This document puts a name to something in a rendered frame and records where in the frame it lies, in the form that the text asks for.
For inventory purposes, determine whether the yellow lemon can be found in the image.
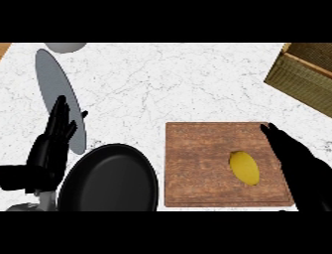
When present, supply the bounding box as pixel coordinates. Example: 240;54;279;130
227;150;261;188

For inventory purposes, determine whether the brown wooden cutting board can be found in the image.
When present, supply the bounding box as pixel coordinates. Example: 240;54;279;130
162;121;295;208

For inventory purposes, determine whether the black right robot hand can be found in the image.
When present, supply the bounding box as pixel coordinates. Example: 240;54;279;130
258;122;332;212

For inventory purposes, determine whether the black pan with grey handle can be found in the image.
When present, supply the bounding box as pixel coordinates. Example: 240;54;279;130
34;48;161;212

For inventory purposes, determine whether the grey round bowl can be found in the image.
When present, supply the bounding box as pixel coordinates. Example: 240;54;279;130
43;43;87;55

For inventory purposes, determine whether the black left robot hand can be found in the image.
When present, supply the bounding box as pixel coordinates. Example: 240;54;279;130
0;94;88;194

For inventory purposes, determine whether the olive wicker basket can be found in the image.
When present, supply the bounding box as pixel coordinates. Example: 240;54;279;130
261;43;332;126

